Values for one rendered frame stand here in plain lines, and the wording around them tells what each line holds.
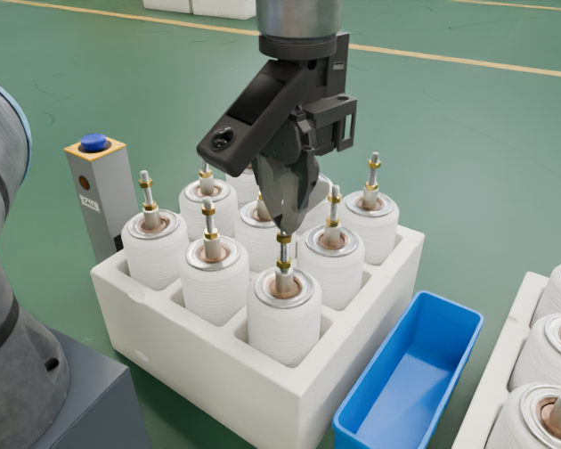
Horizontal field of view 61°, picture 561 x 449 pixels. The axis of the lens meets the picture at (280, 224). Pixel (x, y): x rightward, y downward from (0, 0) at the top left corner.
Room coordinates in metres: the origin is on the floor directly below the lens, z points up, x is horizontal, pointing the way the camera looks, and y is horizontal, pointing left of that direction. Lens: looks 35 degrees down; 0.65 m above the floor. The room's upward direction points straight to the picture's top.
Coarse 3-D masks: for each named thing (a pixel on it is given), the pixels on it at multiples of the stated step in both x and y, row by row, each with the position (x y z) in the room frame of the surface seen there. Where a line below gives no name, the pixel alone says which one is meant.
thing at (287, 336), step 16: (320, 288) 0.45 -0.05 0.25; (256, 304) 0.41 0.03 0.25; (304, 304) 0.41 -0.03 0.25; (320, 304) 0.42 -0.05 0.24; (256, 320) 0.41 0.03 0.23; (272, 320) 0.39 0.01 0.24; (288, 320) 0.39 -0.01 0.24; (304, 320) 0.40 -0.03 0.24; (320, 320) 0.43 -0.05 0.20; (256, 336) 0.41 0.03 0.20; (272, 336) 0.39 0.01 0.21; (288, 336) 0.39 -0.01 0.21; (304, 336) 0.40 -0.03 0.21; (272, 352) 0.39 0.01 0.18; (288, 352) 0.39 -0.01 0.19; (304, 352) 0.40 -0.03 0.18
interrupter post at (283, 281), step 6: (276, 270) 0.44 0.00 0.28; (288, 270) 0.44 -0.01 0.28; (276, 276) 0.43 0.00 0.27; (282, 276) 0.43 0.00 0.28; (288, 276) 0.43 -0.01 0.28; (276, 282) 0.43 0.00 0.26; (282, 282) 0.43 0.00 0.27; (288, 282) 0.43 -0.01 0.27; (276, 288) 0.43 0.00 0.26; (282, 288) 0.43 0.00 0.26; (288, 288) 0.43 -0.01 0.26
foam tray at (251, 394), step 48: (96, 288) 0.55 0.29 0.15; (144, 288) 0.52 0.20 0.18; (384, 288) 0.52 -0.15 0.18; (144, 336) 0.50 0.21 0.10; (192, 336) 0.43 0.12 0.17; (240, 336) 0.44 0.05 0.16; (336, 336) 0.42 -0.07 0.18; (384, 336) 0.55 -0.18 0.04; (192, 384) 0.44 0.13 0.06; (240, 384) 0.39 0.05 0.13; (288, 384) 0.35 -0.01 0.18; (336, 384) 0.41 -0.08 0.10; (240, 432) 0.39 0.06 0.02; (288, 432) 0.34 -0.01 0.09
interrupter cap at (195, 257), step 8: (200, 240) 0.53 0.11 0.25; (224, 240) 0.54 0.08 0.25; (232, 240) 0.53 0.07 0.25; (192, 248) 0.52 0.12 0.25; (200, 248) 0.52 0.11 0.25; (224, 248) 0.52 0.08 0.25; (232, 248) 0.52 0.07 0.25; (192, 256) 0.50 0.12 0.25; (200, 256) 0.50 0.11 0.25; (224, 256) 0.50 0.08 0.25; (232, 256) 0.50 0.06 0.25; (192, 264) 0.48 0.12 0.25; (200, 264) 0.48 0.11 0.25; (208, 264) 0.48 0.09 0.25; (216, 264) 0.48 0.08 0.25; (224, 264) 0.48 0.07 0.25; (232, 264) 0.48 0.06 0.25
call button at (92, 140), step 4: (84, 136) 0.71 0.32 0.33; (88, 136) 0.71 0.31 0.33; (92, 136) 0.71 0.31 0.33; (96, 136) 0.71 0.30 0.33; (100, 136) 0.71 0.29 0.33; (104, 136) 0.71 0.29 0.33; (80, 140) 0.70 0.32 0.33; (84, 140) 0.70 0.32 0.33; (88, 140) 0.70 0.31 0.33; (92, 140) 0.70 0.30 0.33; (96, 140) 0.70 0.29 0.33; (100, 140) 0.70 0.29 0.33; (104, 140) 0.71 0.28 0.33; (84, 144) 0.69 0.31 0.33; (88, 144) 0.69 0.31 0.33; (92, 144) 0.69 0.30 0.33; (96, 144) 0.69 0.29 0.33; (100, 144) 0.70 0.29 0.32; (104, 144) 0.71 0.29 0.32; (88, 148) 0.70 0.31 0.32; (92, 148) 0.69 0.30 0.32; (96, 148) 0.70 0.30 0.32; (100, 148) 0.70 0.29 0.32
